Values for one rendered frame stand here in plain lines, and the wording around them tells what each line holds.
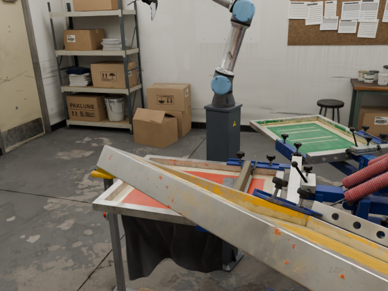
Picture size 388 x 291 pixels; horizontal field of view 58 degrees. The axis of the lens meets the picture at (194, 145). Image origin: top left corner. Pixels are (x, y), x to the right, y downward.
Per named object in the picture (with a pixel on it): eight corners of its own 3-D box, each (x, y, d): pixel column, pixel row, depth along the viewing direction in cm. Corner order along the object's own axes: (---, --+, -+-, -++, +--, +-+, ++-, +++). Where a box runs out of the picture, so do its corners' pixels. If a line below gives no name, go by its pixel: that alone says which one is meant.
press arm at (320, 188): (299, 198, 153) (300, 188, 151) (299, 192, 158) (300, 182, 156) (342, 204, 148) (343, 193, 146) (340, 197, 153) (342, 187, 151)
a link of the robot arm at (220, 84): (228, 93, 218) (258, 2, 197) (227, 99, 204) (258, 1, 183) (210, 88, 218) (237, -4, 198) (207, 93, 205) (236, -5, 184)
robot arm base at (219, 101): (219, 101, 237) (219, 86, 233) (239, 103, 229) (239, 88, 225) (207, 105, 225) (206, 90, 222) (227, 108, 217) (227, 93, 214)
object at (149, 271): (130, 281, 173) (122, 206, 159) (133, 276, 177) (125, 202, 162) (221, 301, 160) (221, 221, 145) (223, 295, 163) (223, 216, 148)
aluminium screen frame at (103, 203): (92, 210, 156) (91, 202, 154) (147, 160, 208) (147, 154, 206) (273, 238, 133) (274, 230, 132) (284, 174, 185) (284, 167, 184)
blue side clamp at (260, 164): (226, 173, 191) (226, 161, 188) (228, 170, 195) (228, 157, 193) (283, 179, 182) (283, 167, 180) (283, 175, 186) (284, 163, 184)
